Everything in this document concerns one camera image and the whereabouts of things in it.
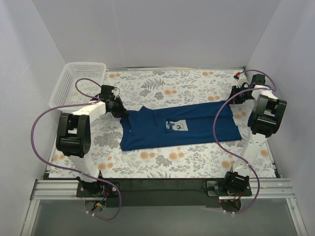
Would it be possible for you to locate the blue printed t shirt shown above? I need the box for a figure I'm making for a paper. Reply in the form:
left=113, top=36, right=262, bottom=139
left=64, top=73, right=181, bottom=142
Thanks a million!
left=120, top=101, right=242, bottom=151

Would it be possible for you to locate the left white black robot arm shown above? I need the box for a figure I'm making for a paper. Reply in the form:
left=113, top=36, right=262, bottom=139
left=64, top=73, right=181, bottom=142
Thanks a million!
left=56, top=85, right=128, bottom=197

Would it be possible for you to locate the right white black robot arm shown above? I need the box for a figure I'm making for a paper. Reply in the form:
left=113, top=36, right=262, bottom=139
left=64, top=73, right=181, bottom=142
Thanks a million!
left=222, top=70, right=287, bottom=196

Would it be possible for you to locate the floral patterned table mat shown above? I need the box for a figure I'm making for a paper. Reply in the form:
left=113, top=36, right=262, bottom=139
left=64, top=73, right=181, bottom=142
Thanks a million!
left=49, top=68, right=279, bottom=179

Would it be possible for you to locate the white plastic mesh basket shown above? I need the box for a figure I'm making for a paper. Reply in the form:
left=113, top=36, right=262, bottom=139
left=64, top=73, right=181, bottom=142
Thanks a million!
left=48, top=62, right=106, bottom=113

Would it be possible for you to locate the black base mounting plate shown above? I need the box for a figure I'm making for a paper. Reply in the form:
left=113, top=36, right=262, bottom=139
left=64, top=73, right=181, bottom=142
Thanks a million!
left=76, top=178, right=252, bottom=207

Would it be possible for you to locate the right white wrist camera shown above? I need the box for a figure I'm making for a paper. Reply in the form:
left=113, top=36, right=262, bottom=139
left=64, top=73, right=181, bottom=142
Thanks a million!
left=233, top=72, right=249, bottom=89

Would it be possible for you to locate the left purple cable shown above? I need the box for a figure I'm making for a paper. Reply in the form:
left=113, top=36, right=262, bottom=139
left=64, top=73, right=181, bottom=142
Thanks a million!
left=30, top=78, right=122, bottom=221

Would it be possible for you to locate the aluminium frame rail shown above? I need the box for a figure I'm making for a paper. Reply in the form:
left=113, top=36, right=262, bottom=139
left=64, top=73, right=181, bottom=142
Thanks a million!
left=31, top=178, right=295, bottom=200

